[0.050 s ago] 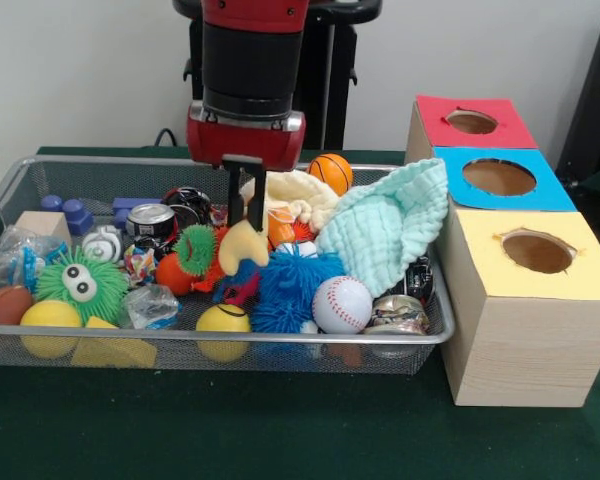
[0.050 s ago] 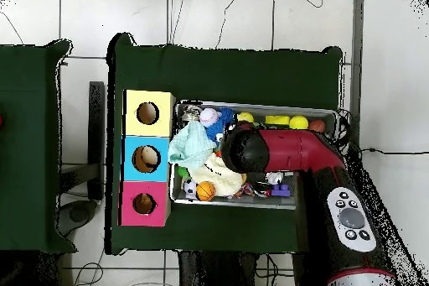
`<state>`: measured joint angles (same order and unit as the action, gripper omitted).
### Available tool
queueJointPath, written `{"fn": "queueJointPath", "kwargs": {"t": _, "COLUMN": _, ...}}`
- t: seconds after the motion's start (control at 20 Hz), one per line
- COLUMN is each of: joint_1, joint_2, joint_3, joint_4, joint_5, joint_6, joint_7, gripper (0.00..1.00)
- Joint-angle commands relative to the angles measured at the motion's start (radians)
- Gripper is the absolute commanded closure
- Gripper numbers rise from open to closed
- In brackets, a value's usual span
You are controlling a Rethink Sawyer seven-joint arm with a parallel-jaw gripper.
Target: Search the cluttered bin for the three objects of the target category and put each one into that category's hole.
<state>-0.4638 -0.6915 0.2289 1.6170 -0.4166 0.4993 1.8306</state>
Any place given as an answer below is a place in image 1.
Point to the shallow metal mesh bin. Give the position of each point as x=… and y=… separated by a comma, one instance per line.
x=430, y=345

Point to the yellow smiley ball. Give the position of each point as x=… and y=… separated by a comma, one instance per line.
x=224, y=317

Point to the mint green cloth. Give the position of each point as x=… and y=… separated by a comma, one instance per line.
x=380, y=235

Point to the yellow plush toy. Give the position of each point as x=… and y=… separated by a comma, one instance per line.
x=242, y=245

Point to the cream cloth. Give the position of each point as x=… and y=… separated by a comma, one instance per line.
x=305, y=195

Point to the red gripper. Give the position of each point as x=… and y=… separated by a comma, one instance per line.
x=245, y=142

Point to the multicolour spiky creature toy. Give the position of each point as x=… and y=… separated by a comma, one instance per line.
x=195, y=247

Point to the green fuzzy ball with eyes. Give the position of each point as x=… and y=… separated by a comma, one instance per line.
x=80, y=285

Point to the white baseball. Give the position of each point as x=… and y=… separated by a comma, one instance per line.
x=342, y=305

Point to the blue fuzzy ball with eyes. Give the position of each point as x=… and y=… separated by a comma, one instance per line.
x=290, y=290

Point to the wooden box with three holes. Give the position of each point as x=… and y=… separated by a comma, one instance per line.
x=530, y=350

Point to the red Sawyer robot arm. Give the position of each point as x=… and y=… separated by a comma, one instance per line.
x=252, y=60

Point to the orange ball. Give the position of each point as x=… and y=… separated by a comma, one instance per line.
x=172, y=277

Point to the small brown football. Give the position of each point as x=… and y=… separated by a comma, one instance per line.
x=5, y=305

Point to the small orange basketball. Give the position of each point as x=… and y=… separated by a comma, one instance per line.
x=330, y=172

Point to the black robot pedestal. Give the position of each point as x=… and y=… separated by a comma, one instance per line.
x=340, y=75

